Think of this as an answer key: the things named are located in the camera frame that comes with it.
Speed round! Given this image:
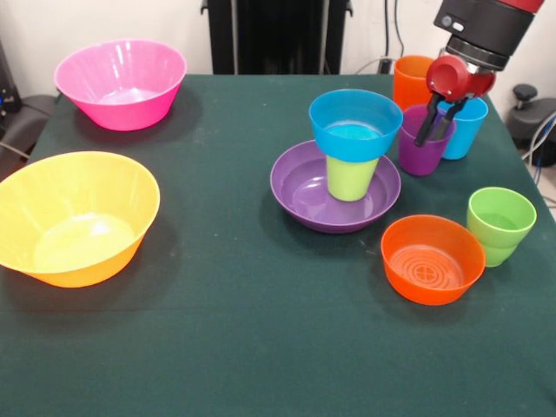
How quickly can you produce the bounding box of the dark green tablecloth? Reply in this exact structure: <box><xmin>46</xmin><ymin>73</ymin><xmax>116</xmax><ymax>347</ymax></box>
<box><xmin>0</xmin><ymin>73</ymin><xmax>556</xmax><ymax>417</ymax></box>

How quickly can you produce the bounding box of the orange cup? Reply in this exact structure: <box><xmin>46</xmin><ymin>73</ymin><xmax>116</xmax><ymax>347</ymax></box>
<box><xmin>393</xmin><ymin>55</ymin><xmax>438</xmax><ymax>113</ymax></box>

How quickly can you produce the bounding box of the black computer tower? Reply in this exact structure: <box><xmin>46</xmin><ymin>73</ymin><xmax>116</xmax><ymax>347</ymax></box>
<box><xmin>0</xmin><ymin>38</ymin><xmax>23</xmax><ymax>127</ymax></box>

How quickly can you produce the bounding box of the purple cup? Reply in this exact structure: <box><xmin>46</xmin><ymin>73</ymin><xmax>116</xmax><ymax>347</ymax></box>
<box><xmin>398</xmin><ymin>104</ymin><xmax>457</xmax><ymax>177</ymax></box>

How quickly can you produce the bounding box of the lime yellow cup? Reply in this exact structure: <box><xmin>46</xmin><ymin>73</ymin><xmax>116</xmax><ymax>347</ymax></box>
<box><xmin>326</xmin><ymin>155</ymin><xmax>380</xmax><ymax>202</ymax></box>

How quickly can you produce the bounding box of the large pink bowl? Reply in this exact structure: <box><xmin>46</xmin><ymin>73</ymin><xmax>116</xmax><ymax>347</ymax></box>
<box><xmin>53</xmin><ymin>38</ymin><xmax>189</xmax><ymax>132</ymax></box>

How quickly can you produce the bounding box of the blue cable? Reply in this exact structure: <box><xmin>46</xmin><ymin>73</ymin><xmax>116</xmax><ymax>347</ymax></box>
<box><xmin>523</xmin><ymin>110</ymin><xmax>556</xmax><ymax>183</ymax></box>

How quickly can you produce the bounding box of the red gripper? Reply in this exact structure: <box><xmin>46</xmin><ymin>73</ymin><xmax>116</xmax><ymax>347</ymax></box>
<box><xmin>414</xmin><ymin>55</ymin><xmax>497</xmax><ymax>148</ymax></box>

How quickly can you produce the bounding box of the purple bowl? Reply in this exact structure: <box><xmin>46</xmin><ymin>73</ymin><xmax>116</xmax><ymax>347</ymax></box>
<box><xmin>269</xmin><ymin>138</ymin><xmax>402</xmax><ymax>235</ymax></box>

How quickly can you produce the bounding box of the small orange bowl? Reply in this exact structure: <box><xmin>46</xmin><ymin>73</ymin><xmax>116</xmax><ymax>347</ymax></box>
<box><xmin>380</xmin><ymin>214</ymin><xmax>487</xmax><ymax>307</ymax></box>

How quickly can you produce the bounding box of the small blue bowl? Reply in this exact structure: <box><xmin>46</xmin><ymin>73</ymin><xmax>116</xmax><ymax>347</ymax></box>
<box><xmin>308</xmin><ymin>89</ymin><xmax>405</xmax><ymax>163</ymax></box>

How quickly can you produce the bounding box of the blue cup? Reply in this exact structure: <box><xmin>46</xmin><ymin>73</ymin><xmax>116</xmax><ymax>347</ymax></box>
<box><xmin>437</xmin><ymin>97</ymin><xmax>489</xmax><ymax>161</ymax></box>

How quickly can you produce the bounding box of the green cup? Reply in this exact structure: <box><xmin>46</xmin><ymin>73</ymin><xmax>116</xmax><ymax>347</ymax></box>
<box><xmin>467</xmin><ymin>187</ymin><xmax>538</xmax><ymax>251</ymax></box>
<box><xmin>477</xmin><ymin>241</ymin><xmax>521</xmax><ymax>268</ymax></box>

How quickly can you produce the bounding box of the black equipment with knob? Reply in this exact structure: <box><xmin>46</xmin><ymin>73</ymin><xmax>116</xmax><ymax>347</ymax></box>
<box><xmin>506</xmin><ymin>84</ymin><xmax>556</xmax><ymax>151</ymax></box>

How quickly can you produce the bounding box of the white cable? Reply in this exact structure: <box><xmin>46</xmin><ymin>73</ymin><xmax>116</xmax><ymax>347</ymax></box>
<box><xmin>354</xmin><ymin>56</ymin><xmax>386</xmax><ymax>76</ymax></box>

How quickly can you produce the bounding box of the black cable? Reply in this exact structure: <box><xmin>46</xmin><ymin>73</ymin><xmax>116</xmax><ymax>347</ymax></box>
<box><xmin>384</xmin><ymin>0</ymin><xmax>392</xmax><ymax>60</ymax></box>
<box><xmin>394</xmin><ymin>0</ymin><xmax>408</xmax><ymax>58</ymax></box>

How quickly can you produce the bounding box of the large orange yellow bowl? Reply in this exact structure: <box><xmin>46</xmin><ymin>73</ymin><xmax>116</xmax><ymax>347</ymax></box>
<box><xmin>0</xmin><ymin>150</ymin><xmax>162</xmax><ymax>288</ymax></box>

